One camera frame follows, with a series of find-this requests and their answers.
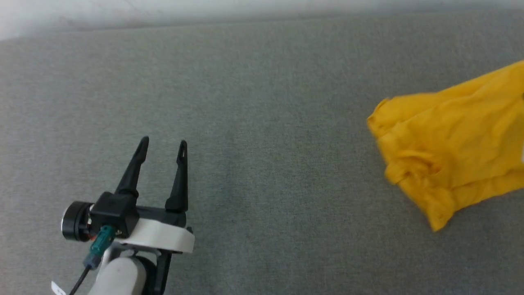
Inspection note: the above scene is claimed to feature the grey fabric sofa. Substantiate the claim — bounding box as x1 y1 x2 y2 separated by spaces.
0 10 524 295

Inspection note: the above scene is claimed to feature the green cable connector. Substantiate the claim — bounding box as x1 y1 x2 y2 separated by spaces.
84 225 116 270

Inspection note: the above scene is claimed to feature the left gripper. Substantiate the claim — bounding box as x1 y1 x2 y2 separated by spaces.
115 136 195 254

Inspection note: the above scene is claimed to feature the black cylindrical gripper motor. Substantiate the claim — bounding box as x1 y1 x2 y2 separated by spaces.
61 200 95 243

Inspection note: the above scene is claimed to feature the yellow t-shirt garment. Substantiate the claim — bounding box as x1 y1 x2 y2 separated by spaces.
366 60 524 232

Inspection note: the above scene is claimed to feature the thin black cable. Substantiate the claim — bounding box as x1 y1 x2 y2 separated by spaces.
67 264 92 295

